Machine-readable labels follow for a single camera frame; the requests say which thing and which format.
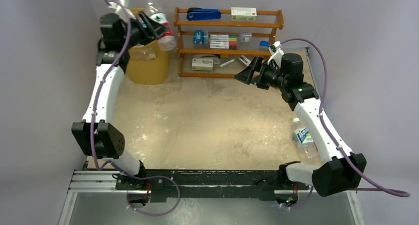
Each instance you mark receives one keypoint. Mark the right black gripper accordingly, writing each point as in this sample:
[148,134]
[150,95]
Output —
[258,74]

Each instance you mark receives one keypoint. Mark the yellow plastic bin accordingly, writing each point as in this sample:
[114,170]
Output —
[149,72]

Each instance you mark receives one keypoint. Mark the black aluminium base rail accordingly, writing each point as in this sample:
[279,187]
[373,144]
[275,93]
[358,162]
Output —
[163,184]

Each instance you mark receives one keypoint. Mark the white staples box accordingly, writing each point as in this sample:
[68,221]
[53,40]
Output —
[200,64]

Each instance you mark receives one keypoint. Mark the blue white eraser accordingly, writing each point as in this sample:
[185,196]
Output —
[263,46]

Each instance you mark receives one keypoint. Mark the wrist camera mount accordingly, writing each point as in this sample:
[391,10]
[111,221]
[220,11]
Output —
[276,53]
[123,10]

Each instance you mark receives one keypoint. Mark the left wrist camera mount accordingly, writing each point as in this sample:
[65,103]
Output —
[123,10]

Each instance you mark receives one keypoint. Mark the colour marker pen set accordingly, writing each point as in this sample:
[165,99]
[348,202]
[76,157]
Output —
[223,41]

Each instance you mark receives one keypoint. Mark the green white marker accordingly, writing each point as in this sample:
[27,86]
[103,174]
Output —
[228,62]

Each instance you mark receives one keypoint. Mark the clear white-cap bottle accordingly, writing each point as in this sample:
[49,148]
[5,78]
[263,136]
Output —
[142,53]

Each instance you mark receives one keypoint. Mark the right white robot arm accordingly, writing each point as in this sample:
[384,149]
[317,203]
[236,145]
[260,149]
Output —
[338,171]

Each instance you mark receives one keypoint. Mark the blue stapler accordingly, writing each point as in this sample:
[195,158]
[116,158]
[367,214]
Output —
[201,14]

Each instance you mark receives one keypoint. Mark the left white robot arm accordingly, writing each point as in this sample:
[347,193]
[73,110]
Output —
[95,133]

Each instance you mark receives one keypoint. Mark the clear small jar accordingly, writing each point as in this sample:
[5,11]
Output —
[245,36]

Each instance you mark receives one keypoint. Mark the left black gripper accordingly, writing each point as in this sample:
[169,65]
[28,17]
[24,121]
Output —
[155,29]

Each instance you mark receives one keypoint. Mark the grey stapler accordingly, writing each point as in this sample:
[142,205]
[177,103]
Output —
[215,57]

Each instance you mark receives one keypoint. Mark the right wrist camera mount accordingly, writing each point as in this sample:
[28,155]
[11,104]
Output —
[276,53]

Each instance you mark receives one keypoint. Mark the red white label bottle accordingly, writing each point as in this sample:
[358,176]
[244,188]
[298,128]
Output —
[154,10]

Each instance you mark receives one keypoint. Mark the wooden shelf rack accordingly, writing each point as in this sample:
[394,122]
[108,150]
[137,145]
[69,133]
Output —
[277,24]

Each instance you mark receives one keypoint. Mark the white green box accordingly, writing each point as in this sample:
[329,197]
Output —
[243,14]

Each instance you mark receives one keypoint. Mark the small white-cap bottle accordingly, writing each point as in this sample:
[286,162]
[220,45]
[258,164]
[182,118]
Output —
[304,141]

